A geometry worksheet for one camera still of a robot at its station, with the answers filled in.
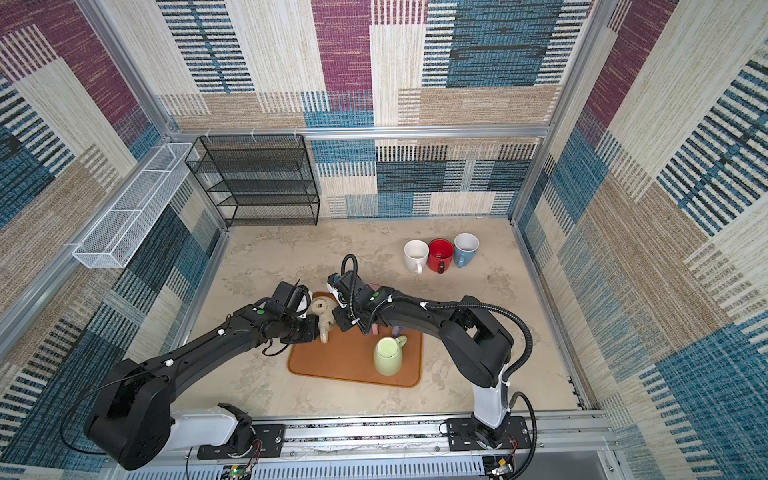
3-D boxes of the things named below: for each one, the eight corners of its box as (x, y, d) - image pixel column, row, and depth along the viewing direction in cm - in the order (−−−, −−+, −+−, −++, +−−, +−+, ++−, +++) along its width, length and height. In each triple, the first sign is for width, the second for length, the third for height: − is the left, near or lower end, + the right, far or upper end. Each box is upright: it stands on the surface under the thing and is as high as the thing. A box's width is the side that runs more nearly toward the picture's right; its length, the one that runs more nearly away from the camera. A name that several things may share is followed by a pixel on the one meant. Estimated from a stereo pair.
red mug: (421, 267, 108) (423, 250, 101) (433, 251, 113) (437, 234, 105) (441, 278, 105) (445, 262, 98) (453, 262, 109) (458, 245, 102)
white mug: (404, 283, 104) (405, 267, 96) (403, 257, 111) (404, 239, 104) (428, 283, 104) (431, 267, 96) (425, 257, 111) (428, 239, 104)
